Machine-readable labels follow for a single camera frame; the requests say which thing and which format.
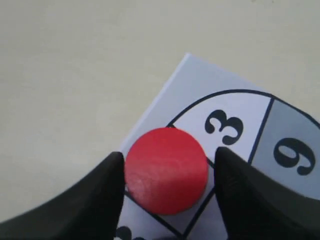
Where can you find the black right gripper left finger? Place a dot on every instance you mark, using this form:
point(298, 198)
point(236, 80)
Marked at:
point(89, 210)

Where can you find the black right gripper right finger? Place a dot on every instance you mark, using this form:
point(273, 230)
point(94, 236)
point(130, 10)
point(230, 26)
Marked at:
point(255, 207)

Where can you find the red cylinder game piece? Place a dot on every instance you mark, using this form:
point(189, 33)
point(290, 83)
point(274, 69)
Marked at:
point(166, 171)

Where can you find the paper number game board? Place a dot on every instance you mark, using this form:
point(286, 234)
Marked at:
point(220, 109)

